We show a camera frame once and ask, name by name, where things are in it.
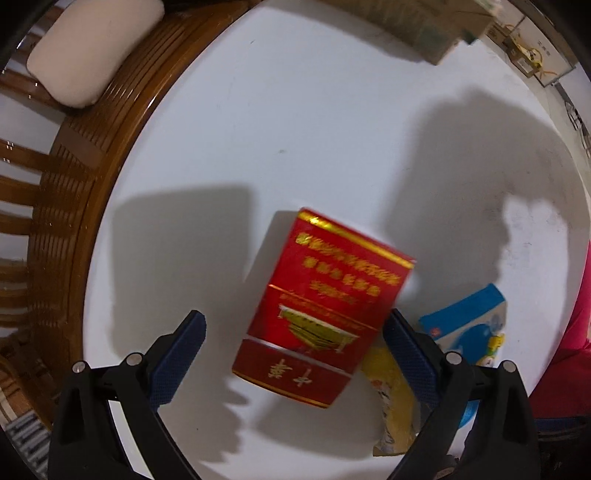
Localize yellow snack wrapper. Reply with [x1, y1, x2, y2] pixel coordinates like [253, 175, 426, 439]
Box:
[360, 346, 430, 457]

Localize green white carton box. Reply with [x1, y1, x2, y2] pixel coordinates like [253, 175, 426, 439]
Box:
[360, 0, 497, 65]

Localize blue medicine box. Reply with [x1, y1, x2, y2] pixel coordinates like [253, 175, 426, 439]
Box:
[418, 283, 508, 426]

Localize white-topped wooden table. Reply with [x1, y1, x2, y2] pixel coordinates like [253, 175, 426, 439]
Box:
[83, 0, 591, 480]

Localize wooden slatted sofa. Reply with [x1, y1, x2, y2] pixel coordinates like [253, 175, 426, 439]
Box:
[0, 0, 259, 432]

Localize beige cushion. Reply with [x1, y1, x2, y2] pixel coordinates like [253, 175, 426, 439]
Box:
[27, 0, 165, 109]

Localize grey radiator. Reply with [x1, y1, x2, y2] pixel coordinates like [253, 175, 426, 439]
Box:
[7, 411, 52, 478]

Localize red cigarette box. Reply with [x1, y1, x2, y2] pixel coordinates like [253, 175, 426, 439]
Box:
[232, 208, 417, 409]

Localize cardboard boxes on floor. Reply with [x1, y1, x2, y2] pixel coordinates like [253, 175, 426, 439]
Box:
[480, 0, 578, 88]

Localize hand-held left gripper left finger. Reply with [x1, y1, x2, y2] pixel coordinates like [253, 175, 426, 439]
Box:
[47, 310, 207, 480]

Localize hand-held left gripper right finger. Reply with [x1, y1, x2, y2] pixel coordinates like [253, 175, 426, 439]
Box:
[382, 309, 541, 480]

